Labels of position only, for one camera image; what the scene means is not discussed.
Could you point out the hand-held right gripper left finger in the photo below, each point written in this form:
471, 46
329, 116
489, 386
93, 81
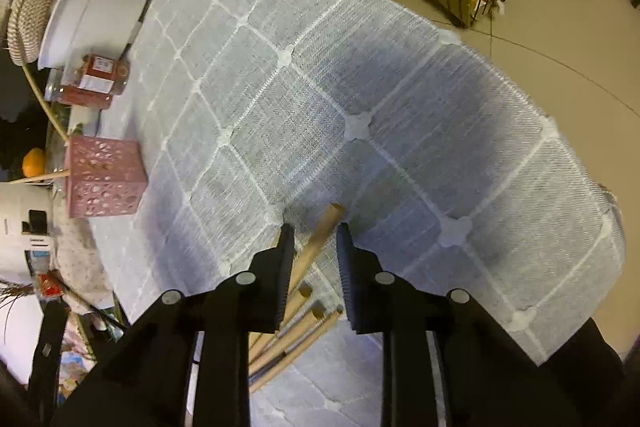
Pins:
287, 262

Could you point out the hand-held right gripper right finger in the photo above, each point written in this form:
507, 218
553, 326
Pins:
345, 267

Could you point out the pink perforated chopstick holder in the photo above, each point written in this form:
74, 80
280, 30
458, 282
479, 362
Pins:
105, 179

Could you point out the grey checked tablecloth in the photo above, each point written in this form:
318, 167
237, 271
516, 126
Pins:
350, 107

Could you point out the floral cloth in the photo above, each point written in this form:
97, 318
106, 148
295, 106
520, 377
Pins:
80, 252

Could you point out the red label bottle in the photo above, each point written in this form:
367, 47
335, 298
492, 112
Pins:
49, 285

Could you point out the dark cloth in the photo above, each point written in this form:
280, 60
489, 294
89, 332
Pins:
590, 367

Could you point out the white kitchen appliance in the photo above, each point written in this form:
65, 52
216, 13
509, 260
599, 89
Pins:
20, 227

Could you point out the red glass jar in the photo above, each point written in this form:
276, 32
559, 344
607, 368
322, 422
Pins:
75, 94

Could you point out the orange fruit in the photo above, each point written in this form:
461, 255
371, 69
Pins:
34, 162

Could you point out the dried twigs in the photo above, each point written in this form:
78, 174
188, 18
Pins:
12, 307

